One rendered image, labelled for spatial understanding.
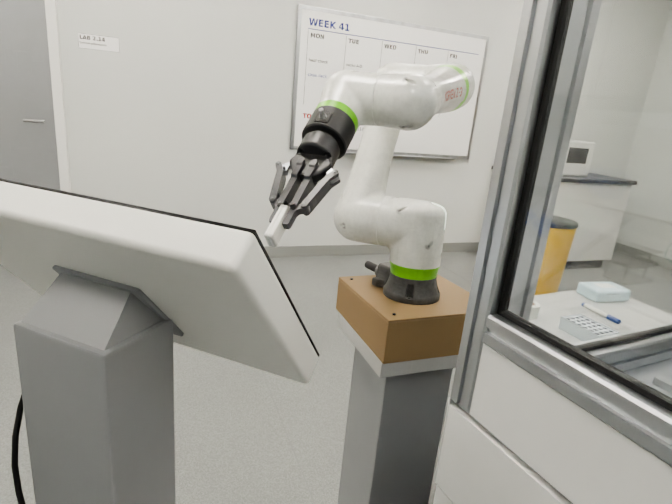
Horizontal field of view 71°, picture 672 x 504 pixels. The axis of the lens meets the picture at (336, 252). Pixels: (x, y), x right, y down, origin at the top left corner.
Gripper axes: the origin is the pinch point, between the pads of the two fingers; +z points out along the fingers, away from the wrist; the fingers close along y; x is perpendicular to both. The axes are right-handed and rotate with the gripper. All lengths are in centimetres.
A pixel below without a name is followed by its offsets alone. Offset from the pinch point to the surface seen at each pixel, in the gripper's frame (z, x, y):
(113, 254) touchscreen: 22.8, -21.8, -3.3
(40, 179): -94, 140, -280
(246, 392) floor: -4, 149, -65
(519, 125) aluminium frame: -4.9, -21.8, 35.2
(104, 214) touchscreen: 20.0, -25.0, -4.6
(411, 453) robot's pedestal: 12, 78, 23
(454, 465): 24.7, 13.8, 35.6
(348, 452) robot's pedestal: 15, 89, 4
